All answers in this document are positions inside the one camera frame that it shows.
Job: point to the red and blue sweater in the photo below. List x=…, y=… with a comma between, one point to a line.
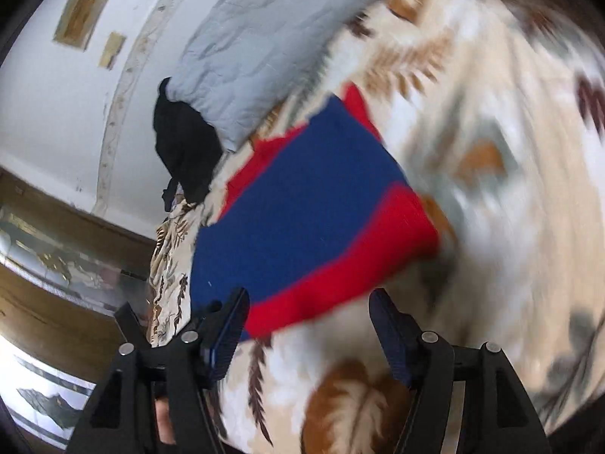
x=307, y=189

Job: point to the grey quilted pillow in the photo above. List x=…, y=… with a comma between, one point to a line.
x=264, y=47

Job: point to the brown wooden furniture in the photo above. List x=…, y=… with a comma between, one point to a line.
x=52, y=326

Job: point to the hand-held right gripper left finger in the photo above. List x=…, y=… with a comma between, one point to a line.
x=227, y=335

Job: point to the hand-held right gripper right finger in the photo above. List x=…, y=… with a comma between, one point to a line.
x=392, y=340

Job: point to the large framed wall picture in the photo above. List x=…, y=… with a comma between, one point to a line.
x=82, y=16

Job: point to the small framed wall picture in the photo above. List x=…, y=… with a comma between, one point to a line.
x=112, y=51

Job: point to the white patterned panel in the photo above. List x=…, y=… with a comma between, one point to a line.
x=42, y=397

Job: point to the leaf-printed plush blanket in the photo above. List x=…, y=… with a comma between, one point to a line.
x=496, y=175

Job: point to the black garment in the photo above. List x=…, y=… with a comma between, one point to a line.
x=186, y=151

